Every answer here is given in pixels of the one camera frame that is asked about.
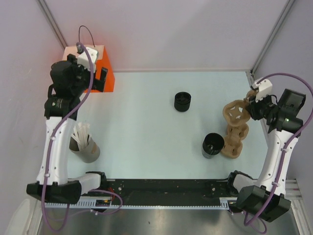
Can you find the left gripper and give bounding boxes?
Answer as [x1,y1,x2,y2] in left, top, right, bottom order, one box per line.
[68,54,107,95]

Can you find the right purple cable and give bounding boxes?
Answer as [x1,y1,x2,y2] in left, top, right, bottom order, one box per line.
[243,72,313,233]

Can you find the white straws bundle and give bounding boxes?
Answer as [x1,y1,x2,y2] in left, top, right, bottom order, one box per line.
[71,122,90,151]

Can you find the black ribbed cup stack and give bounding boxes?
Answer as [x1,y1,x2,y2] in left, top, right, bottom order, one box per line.
[174,92,191,112]

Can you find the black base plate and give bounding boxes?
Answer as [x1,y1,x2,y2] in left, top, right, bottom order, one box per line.
[101,179,239,207]

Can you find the orange paper bag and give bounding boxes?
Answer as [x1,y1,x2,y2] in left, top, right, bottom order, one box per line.
[62,45,115,93]

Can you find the grey slotted cable duct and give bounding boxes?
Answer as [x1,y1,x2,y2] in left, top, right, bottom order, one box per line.
[45,197,235,210]

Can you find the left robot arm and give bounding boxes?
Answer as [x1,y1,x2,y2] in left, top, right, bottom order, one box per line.
[26,54,108,204]

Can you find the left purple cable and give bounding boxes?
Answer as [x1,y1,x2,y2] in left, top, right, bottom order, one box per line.
[40,25,123,232]

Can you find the purple cable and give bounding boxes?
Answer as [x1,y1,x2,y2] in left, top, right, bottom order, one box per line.
[243,72,313,233]
[40,25,123,232]

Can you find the black coffee cup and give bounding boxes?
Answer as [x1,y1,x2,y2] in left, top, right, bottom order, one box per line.
[201,133,224,159]

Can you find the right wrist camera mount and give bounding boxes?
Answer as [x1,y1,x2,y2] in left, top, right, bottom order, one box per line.
[251,78,272,102]

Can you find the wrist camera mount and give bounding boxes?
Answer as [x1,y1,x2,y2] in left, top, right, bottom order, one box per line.
[251,78,272,102]
[76,42,99,70]

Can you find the grey straw holder cup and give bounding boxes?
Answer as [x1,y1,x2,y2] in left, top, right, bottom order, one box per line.
[69,136,101,164]

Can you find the brown pulp cup carrier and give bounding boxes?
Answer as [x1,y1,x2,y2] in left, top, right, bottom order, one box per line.
[223,90,257,127]
[221,124,249,159]

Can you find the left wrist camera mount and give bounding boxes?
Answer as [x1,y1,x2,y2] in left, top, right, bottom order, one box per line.
[76,42,99,70]

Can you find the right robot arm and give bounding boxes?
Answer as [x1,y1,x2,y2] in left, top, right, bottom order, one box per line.
[225,89,306,222]

